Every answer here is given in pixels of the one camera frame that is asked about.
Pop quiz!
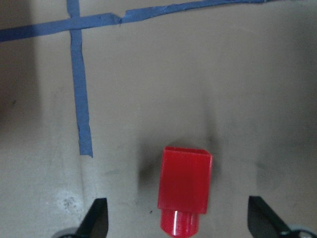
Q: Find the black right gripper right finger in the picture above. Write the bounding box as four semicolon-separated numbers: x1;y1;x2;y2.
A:
247;196;291;238

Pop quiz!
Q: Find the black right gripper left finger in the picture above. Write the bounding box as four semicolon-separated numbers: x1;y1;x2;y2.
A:
75;198;108;238

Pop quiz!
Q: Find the red toy block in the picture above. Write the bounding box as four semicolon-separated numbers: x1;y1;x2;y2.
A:
158;146;213;238

